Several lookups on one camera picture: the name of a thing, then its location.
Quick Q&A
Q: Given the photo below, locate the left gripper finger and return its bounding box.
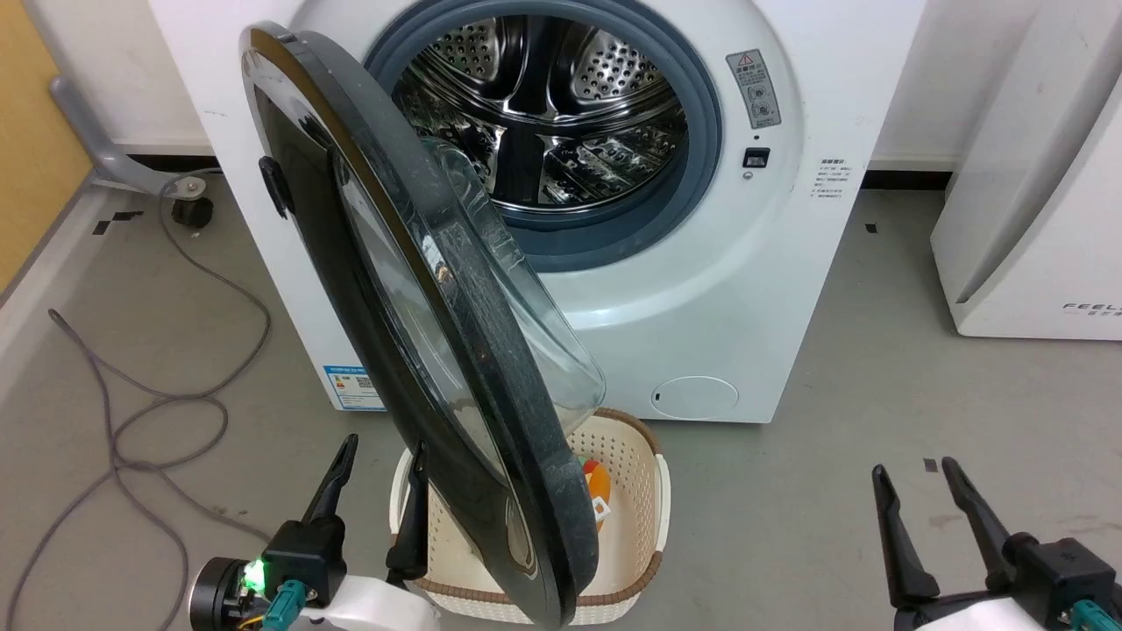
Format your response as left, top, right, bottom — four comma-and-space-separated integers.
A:
387, 443, 430, 586
302, 435, 359, 525

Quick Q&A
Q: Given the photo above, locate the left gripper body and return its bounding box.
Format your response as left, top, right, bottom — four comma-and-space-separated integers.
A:
188, 519, 444, 631

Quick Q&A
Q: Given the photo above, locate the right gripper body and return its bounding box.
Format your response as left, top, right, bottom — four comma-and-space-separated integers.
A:
894, 535, 1122, 631

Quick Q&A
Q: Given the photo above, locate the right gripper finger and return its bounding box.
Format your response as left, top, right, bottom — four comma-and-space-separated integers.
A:
942, 457, 1018, 588
872, 466, 939, 610

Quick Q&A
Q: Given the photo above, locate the black round glass washer door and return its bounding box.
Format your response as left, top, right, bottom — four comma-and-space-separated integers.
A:
238, 22, 607, 630

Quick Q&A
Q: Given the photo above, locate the white front-load washing machine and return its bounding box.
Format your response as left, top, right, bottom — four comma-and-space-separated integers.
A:
147, 0, 927, 425

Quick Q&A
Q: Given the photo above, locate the grey rubber door gasket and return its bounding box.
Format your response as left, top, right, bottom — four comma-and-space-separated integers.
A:
364, 0, 724, 273

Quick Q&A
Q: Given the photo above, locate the blue energy label sticker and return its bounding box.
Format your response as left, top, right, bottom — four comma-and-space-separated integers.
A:
322, 364, 387, 411

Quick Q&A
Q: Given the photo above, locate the orange toy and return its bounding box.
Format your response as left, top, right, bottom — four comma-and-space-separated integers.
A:
574, 457, 614, 532

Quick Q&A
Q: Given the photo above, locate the cream plastic laundry basket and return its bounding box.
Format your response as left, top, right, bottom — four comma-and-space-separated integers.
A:
389, 408, 671, 625

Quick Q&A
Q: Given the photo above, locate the round white filter cover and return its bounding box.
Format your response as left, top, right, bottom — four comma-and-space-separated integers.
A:
650, 376, 740, 420

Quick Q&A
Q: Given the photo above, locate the black caster wheel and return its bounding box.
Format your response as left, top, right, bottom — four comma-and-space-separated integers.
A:
171, 197, 214, 230

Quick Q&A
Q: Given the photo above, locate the white appliance with grey lettering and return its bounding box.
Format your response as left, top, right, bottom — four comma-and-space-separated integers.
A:
931, 0, 1122, 341

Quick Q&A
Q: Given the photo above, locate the small printed text sticker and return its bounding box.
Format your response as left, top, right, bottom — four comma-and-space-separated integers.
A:
815, 158, 848, 204

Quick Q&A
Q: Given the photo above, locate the grey wheeled stand leg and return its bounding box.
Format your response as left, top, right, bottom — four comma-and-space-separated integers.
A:
50, 75, 220, 198

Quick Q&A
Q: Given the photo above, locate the perforated steel washer drum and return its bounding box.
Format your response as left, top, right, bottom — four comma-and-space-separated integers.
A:
392, 13, 689, 211

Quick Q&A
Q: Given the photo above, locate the grey warning sticker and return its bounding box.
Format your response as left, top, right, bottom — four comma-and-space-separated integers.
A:
726, 49, 782, 130

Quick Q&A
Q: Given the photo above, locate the grey floor cable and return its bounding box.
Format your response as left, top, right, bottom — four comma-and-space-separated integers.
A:
4, 171, 273, 631

